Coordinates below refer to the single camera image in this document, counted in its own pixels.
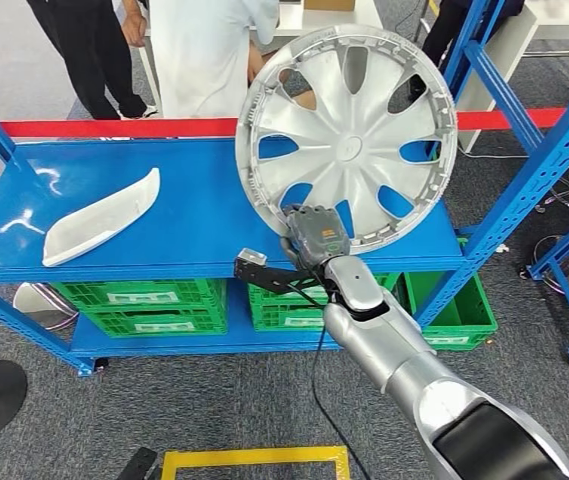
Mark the white curved plastic part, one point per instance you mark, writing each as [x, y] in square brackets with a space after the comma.
[99, 222]

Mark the cardboard box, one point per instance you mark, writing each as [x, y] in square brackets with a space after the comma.
[329, 4]

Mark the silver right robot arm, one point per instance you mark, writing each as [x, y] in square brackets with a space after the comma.
[389, 344]

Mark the silver wheel hubcap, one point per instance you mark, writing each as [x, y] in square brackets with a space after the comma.
[349, 149]

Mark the chrome stanchion post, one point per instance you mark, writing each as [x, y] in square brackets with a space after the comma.
[29, 301]

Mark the white paper scrap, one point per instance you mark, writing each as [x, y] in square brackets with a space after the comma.
[502, 249]

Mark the chrome stool base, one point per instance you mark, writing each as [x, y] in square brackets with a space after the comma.
[559, 278]

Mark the open-top green plastic crate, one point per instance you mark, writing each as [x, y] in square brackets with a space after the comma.
[464, 321]

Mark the red barrier belt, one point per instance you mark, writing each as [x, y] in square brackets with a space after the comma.
[114, 129]

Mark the person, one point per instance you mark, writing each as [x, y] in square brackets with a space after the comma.
[199, 60]
[444, 26]
[84, 53]

